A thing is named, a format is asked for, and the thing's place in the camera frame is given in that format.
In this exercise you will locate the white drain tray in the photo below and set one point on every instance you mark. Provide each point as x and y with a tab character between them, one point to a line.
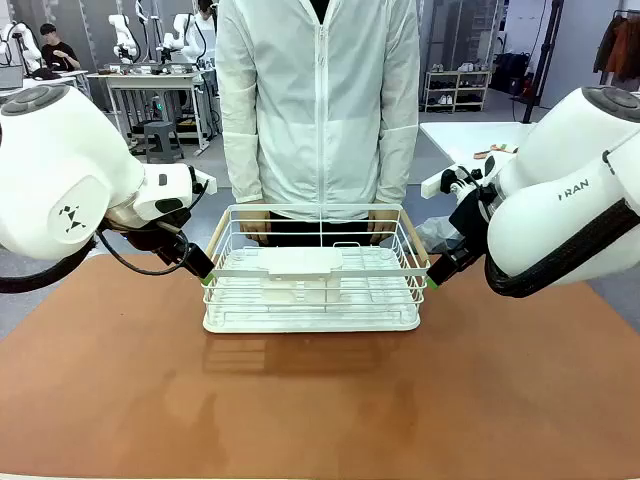
310	326

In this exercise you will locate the white plastic cutlery holder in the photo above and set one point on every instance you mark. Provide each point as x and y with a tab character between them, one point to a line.
300	270

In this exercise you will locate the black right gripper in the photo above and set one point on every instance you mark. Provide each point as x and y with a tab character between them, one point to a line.
470	220

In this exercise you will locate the hanging brown clothes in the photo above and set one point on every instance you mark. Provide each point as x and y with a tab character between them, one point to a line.
620	47

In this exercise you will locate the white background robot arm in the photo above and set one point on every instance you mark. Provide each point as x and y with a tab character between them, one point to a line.
185	37
17	45
124	37

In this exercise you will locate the white side table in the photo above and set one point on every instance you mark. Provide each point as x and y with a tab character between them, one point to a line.
475	137

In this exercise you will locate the clear plastic bag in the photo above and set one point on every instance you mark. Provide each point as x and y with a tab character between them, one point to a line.
435	235

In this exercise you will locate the person black trousers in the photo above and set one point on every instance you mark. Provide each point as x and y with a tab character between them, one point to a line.
300	227

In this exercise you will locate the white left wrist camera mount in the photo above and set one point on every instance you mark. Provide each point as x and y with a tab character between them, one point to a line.
204	181

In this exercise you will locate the person torso white jacket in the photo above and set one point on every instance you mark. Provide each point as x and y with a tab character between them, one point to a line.
320	100

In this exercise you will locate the person right forearm white sleeve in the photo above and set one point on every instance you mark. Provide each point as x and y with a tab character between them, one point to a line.
242	160

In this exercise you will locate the grey plastic stool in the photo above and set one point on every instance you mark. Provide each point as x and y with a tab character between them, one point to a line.
162	140

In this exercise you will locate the person right hand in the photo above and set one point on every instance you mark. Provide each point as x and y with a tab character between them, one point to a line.
255	231

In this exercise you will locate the person left hand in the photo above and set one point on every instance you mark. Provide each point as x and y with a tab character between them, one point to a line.
382	231

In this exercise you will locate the black bags pile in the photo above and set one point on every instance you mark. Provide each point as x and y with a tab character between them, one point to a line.
512	72

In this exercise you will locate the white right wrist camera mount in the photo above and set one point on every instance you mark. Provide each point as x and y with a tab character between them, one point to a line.
440	182

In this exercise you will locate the black stand pole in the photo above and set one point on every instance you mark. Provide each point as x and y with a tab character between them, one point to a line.
545	55

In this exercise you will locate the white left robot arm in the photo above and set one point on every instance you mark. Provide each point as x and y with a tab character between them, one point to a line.
60	165

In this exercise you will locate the light wooden shoe rack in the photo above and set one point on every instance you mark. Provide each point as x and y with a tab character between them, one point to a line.
457	90

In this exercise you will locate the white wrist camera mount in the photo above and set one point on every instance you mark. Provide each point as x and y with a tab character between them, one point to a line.
440	182
204	181

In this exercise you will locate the seated person black shirt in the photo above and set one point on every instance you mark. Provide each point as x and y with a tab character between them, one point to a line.
57	50

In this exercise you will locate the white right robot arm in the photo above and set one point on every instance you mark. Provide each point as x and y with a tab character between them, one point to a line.
560	210

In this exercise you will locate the white background work table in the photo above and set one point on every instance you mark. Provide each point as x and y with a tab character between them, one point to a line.
150	77

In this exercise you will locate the person left forearm white sleeve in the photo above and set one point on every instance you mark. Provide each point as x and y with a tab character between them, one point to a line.
397	160

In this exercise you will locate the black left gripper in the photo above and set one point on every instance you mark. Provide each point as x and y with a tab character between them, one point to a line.
152	242

